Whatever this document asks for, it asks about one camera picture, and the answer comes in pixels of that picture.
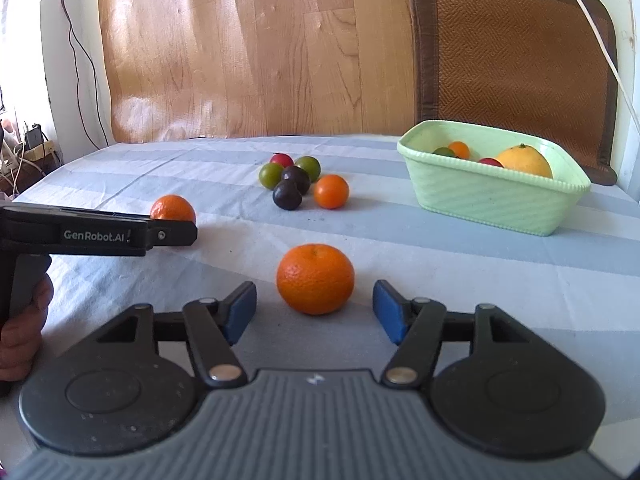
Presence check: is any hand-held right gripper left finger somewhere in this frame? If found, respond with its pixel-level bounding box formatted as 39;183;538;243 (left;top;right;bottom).
95;281;257;388

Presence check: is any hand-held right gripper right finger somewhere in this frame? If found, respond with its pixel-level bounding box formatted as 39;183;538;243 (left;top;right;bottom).
372;280;541;389

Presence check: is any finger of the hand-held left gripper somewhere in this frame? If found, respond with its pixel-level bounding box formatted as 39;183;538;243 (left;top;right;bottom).
145;216;199;249

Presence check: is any large orange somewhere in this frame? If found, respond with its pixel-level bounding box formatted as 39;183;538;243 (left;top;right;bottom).
276;243;356;316

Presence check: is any dark purple plum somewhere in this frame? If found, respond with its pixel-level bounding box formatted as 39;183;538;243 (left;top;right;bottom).
272;180;303;211
281;165;312;196

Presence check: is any light green plastic basin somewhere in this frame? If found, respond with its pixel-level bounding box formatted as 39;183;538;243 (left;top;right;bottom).
396;120;592;237

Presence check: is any person's left hand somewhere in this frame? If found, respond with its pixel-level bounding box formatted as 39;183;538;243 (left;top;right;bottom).
0;277;54;383

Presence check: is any blue striped bed sheet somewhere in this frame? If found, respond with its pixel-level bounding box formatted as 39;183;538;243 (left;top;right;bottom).
0;135;640;480

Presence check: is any brown cardboard box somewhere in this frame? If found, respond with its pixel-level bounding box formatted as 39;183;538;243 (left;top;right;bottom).
14;141;64;187

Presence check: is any wood-grain board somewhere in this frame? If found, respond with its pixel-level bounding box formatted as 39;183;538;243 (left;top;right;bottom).
95;0;417;144

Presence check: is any large yellow-orange grapefruit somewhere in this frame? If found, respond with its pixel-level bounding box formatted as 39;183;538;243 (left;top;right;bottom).
492;144;554;179

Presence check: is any brown woven seat mat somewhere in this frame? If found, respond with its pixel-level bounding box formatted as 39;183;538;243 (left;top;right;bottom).
409;0;620;187

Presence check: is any thin black cable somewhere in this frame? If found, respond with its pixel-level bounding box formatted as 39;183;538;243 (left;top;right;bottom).
52;0;110;150

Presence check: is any white power cable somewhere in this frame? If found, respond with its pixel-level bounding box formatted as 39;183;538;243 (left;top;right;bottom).
549;0;640;137

